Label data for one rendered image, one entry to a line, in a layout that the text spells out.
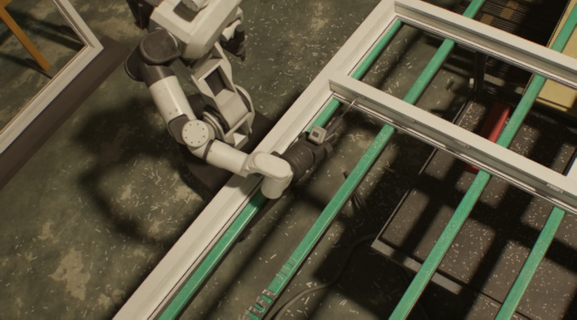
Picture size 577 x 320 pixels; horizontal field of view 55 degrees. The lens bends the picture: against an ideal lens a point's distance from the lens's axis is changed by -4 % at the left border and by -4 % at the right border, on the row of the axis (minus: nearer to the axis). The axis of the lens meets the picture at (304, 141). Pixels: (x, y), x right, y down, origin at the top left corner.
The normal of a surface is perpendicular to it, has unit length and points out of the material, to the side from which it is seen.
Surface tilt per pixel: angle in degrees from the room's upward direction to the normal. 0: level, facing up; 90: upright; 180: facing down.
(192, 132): 33
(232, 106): 75
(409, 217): 0
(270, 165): 25
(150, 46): 46
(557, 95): 0
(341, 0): 0
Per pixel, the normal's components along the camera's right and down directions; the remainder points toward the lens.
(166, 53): 0.57, -0.31
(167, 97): 0.00, -0.04
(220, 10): 0.73, 0.27
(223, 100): -0.20, -0.55
